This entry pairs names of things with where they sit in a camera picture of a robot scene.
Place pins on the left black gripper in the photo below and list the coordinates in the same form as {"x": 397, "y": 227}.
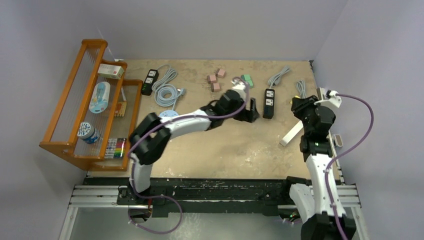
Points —
{"x": 248, "y": 115}

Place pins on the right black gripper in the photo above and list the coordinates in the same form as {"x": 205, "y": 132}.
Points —
{"x": 299, "y": 105}

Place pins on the white power strip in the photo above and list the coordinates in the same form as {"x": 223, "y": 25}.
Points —
{"x": 291, "y": 134}

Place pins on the green usb charger plug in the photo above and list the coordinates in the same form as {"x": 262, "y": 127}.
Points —
{"x": 246, "y": 77}

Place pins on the pink charger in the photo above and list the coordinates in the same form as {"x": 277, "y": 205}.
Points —
{"x": 215, "y": 87}
{"x": 211, "y": 79}

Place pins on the pink usb charger plug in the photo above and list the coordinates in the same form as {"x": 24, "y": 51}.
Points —
{"x": 220, "y": 73}

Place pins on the round blue power socket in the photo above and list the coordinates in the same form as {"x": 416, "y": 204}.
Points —
{"x": 168, "y": 114}

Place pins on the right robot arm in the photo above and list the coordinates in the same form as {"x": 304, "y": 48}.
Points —
{"x": 321, "y": 212}

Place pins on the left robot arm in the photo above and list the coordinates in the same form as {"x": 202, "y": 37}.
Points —
{"x": 150, "y": 138}

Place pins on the orange snack packet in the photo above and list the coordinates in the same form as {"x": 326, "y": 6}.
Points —
{"x": 120, "y": 109}

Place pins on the colourful tube packet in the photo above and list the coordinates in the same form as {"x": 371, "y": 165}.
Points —
{"x": 115, "y": 148}

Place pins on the white red box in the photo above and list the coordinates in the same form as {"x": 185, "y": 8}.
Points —
{"x": 110, "y": 71}

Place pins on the blue blister pack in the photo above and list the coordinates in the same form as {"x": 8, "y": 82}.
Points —
{"x": 100, "y": 97}

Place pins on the orange wooden rack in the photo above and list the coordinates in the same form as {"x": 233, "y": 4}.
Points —
{"x": 72, "y": 108}

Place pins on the blue white cup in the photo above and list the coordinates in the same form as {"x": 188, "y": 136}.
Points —
{"x": 88, "y": 133}

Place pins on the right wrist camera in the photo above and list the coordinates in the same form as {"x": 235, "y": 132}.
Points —
{"x": 328, "y": 98}

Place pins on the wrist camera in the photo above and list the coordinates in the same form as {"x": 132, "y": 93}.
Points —
{"x": 240, "y": 87}
{"x": 328, "y": 98}

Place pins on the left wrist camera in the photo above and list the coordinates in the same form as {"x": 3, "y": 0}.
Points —
{"x": 240, "y": 87}

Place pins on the white wall bracket lower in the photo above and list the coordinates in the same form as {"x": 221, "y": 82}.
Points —
{"x": 337, "y": 140}

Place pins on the black metal base rail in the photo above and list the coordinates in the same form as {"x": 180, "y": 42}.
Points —
{"x": 269, "y": 197}

